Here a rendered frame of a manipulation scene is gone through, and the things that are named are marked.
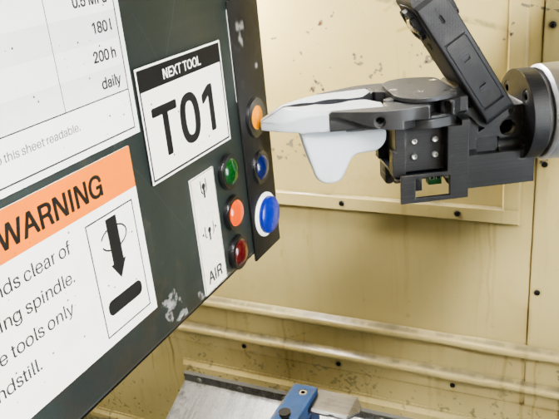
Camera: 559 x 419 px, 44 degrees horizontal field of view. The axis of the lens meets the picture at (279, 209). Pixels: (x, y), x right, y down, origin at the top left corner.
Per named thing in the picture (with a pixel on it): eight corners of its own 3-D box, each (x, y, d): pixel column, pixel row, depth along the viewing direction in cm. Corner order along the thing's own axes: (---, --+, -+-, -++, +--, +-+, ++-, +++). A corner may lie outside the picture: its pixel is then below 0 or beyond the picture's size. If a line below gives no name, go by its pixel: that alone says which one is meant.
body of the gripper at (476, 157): (393, 207, 52) (548, 189, 52) (390, 95, 49) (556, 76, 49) (371, 174, 59) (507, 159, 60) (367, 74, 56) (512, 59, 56)
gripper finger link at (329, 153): (269, 196, 51) (391, 182, 52) (261, 119, 49) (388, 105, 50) (265, 182, 54) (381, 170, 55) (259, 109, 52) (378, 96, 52)
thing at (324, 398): (366, 401, 102) (365, 396, 101) (354, 424, 97) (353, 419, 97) (322, 391, 104) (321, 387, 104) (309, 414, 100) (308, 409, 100)
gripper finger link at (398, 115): (333, 138, 49) (455, 125, 49) (332, 116, 48) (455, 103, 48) (323, 121, 53) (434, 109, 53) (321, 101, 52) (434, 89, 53)
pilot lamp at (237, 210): (247, 220, 52) (244, 194, 51) (233, 233, 50) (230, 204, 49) (240, 220, 52) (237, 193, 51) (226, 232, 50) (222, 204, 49)
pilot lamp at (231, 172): (242, 180, 51) (239, 152, 50) (228, 191, 49) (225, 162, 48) (235, 180, 51) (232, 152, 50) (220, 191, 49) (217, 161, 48)
